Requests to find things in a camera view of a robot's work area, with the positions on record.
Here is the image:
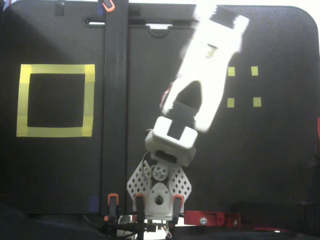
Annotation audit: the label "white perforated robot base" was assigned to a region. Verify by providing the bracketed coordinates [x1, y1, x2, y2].
[126, 162, 193, 222]

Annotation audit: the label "orange black spring clamp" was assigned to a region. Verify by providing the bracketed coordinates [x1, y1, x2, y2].
[98, 0, 116, 13]
[107, 192, 120, 223]

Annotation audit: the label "yellow tape square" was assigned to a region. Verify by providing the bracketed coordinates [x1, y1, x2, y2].
[16, 63, 96, 138]

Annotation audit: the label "dark tape patch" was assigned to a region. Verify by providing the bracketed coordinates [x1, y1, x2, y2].
[54, 1, 65, 17]

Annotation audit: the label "red white servo wires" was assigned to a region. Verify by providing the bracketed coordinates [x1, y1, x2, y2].
[159, 83, 176, 111]

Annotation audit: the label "black cable bundle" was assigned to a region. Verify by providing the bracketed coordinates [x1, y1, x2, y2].
[82, 214, 141, 238]

